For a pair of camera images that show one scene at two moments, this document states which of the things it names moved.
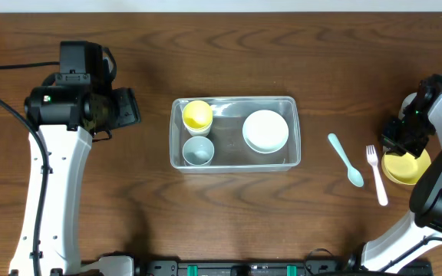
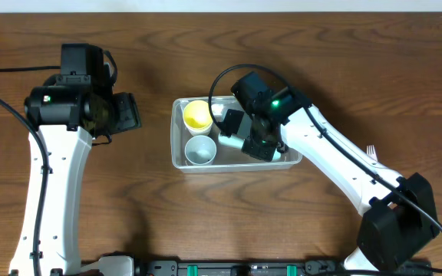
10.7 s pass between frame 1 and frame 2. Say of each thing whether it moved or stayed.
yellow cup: stayed
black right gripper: moved
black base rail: stayed
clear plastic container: stayed
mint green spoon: moved
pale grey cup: stayed
